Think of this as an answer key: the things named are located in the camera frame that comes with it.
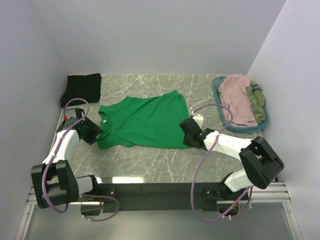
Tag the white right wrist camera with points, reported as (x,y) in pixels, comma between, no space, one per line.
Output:
(199,119)

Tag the teal plastic basket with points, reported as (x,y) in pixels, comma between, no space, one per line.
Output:
(239,129)

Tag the pink tank top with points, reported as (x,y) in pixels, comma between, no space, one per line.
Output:
(233,96)

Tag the black folded tank top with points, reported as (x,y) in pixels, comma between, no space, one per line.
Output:
(87,87)

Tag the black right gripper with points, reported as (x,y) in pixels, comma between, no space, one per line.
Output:
(186,142)

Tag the olive green tank top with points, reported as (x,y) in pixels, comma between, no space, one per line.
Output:
(257,99)

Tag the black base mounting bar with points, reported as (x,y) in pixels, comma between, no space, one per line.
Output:
(161,196)

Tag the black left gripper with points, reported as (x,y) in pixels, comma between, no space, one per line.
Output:
(95,130)

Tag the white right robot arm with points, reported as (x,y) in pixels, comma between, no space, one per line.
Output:
(261,164)

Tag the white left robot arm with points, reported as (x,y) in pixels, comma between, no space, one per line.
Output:
(61,185)

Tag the aluminium frame rail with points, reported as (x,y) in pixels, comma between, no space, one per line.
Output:
(276,192)

